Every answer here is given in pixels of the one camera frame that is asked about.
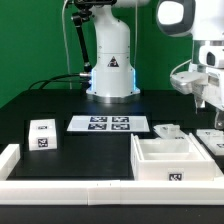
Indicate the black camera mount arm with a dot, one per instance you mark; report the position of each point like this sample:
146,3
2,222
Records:
80,17

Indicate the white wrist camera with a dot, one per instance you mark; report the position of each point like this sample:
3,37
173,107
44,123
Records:
184,81

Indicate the white cabinet door panel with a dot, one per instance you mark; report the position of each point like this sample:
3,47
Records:
169,131
213,139

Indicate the white marker base plate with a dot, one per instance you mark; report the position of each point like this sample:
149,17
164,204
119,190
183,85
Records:
108,124

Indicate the white cabinet body box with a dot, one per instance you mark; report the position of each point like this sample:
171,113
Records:
183,159

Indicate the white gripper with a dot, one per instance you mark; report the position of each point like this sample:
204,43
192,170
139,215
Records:
210,88

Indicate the white U-shaped fence frame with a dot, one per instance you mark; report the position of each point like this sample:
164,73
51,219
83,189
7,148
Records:
104,192

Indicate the small white cabinet top block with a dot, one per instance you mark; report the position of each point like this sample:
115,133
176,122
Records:
42,135

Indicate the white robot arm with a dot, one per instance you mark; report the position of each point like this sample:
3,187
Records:
113,78

